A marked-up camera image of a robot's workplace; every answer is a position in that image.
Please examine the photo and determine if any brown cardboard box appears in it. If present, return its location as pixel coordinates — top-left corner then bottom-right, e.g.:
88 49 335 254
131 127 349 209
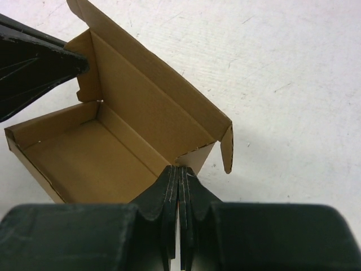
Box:
5 1 234 203

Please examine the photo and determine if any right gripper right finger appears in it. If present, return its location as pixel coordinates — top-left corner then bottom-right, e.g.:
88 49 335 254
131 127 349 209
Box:
178 167 360 270

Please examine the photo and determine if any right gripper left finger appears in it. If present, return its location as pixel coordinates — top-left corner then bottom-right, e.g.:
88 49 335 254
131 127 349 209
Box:
1 165 179 270

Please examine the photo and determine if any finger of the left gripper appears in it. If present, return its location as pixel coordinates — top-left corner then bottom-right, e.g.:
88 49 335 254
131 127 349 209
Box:
1 15 89 121

